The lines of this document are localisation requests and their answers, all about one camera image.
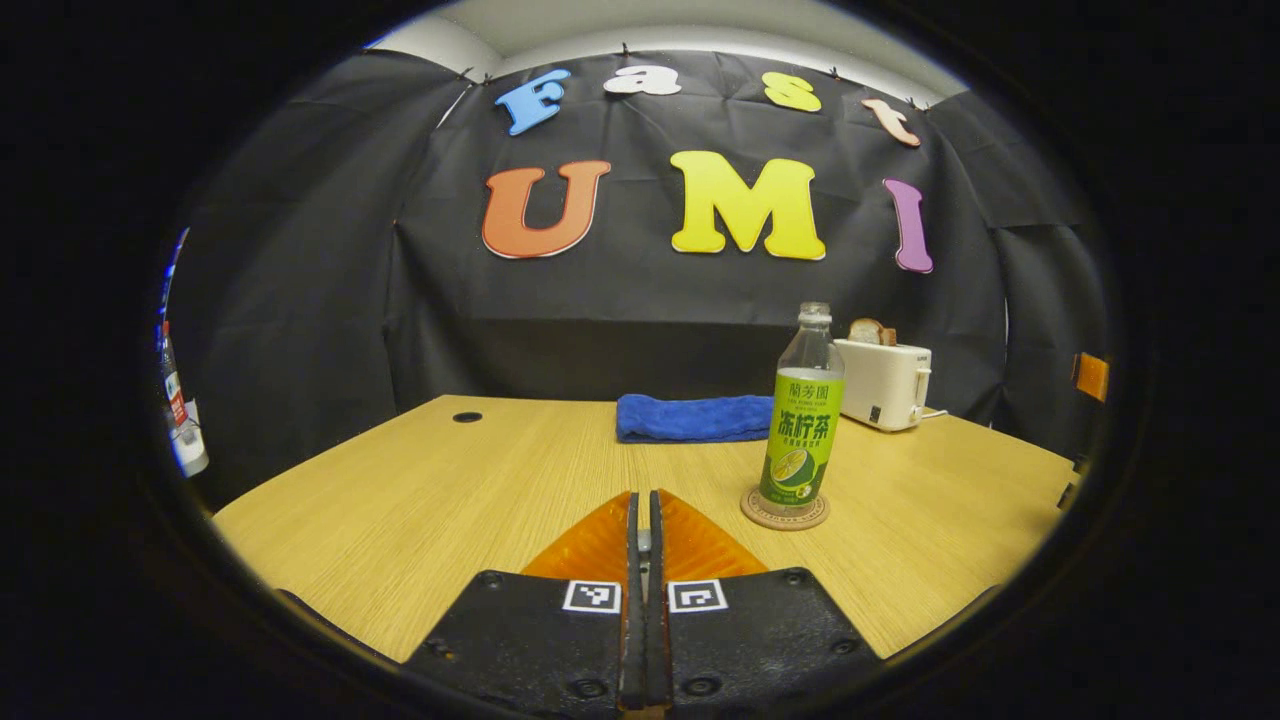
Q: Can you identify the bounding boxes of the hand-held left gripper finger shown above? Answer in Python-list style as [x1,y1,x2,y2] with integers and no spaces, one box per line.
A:
[400,490,641,716]
[648,490,886,716]

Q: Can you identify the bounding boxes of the round cork coaster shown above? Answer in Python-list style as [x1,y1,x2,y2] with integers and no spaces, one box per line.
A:
[740,486,831,531]

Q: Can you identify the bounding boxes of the clear water bottle green label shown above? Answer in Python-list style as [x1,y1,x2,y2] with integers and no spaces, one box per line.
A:
[758,302,847,516]

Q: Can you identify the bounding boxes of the small bottle red label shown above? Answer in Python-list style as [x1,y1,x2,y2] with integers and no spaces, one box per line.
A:
[158,320,191,431]

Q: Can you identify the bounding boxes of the blue towel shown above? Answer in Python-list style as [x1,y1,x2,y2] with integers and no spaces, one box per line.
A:
[615,393,776,444]

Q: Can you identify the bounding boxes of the white toaster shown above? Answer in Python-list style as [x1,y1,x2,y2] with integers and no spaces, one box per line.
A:
[833,338,933,433]

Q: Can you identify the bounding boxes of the black backdrop cloth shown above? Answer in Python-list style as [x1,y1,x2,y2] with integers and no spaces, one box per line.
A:
[165,48,1116,511]

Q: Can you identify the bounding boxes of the white plastic object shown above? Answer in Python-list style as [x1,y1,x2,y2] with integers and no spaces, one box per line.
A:
[170,400,211,478]

